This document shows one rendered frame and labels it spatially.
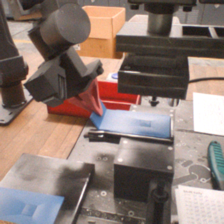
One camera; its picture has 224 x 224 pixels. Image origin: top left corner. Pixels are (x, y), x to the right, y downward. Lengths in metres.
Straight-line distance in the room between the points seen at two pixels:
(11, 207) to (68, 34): 0.30
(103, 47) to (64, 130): 2.19
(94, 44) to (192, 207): 2.50
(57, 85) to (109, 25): 2.33
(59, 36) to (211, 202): 0.34
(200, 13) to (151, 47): 4.57
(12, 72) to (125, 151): 0.38
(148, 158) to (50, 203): 0.18
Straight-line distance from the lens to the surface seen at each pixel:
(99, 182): 0.52
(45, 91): 0.40
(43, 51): 0.46
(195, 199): 0.45
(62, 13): 0.39
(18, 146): 0.64
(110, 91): 0.76
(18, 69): 0.71
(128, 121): 0.52
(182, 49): 0.38
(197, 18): 4.95
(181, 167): 0.57
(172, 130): 0.50
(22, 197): 0.49
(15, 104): 0.76
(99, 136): 0.49
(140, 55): 0.38
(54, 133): 0.65
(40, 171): 0.53
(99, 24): 2.73
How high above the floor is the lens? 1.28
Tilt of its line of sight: 32 degrees down
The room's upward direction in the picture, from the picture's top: straight up
